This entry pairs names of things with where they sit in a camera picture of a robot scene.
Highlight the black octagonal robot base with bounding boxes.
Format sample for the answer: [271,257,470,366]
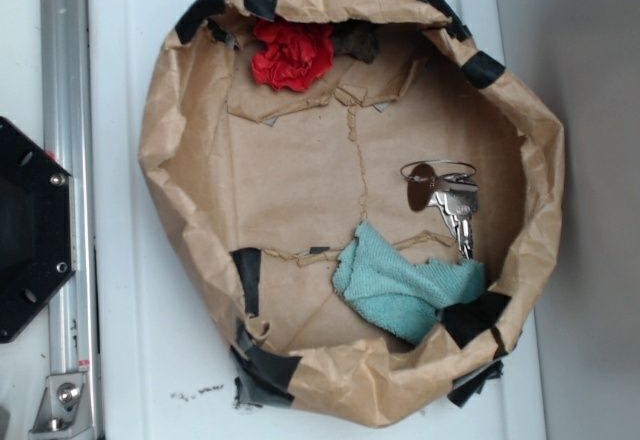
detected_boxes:
[0,117,74,344]

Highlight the light blue terry cloth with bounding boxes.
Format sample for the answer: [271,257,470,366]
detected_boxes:
[332,221,485,345]

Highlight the red crumpled cloth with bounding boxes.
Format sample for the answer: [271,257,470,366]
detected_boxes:
[251,18,335,92]

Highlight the brown paper bag bin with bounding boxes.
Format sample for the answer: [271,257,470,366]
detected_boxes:
[138,0,565,427]

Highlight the brown oval key fob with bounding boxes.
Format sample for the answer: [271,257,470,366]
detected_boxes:
[407,163,437,212]

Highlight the silver keys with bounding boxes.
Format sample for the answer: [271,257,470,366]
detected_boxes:
[427,174,479,259]

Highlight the dark brown rock chunk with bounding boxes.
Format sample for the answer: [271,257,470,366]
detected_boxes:
[331,20,380,64]

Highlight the thin metal key ring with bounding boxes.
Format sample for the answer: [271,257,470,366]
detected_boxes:
[399,159,477,181]

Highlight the aluminium extrusion rail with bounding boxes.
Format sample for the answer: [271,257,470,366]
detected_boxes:
[38,0,101,440]

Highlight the metal corner bracket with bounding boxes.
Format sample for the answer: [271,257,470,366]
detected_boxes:
[28,372,95,439]

